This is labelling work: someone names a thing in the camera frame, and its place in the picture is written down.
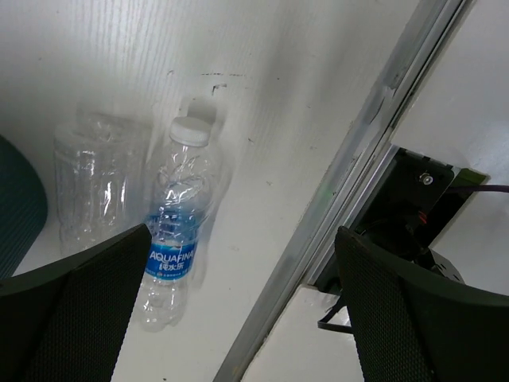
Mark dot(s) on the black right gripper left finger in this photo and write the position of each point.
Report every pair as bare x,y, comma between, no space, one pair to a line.
66,321

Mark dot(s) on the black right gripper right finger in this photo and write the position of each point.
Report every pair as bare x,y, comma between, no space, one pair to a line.
411,324

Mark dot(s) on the Aquafina bottle blue label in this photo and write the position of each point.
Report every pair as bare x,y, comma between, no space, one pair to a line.
183,193

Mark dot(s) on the dark teal ribbed bin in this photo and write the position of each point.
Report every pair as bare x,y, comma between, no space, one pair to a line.
24,207

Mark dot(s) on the clear label-less plastic bottle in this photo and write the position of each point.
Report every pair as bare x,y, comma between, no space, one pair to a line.
98,161

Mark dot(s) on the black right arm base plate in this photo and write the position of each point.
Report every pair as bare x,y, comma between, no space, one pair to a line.
410,206

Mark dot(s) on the aluminium table edge rail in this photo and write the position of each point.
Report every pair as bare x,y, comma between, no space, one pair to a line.
354,165

